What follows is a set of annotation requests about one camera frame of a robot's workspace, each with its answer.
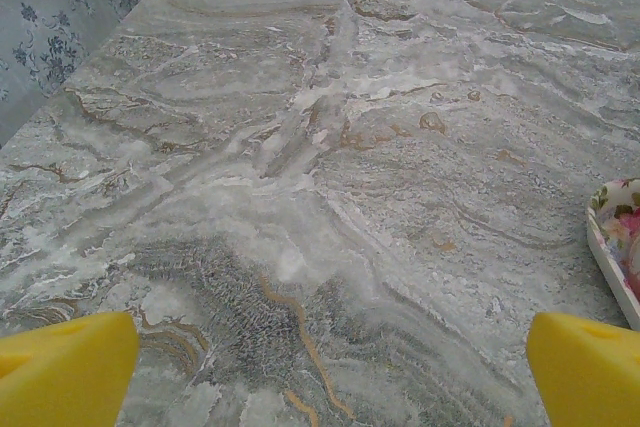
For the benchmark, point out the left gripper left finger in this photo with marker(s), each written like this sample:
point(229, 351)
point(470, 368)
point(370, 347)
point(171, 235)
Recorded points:
point(60, 377)

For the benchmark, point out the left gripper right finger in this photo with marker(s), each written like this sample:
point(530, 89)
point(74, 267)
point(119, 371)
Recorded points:
point(595, 377)

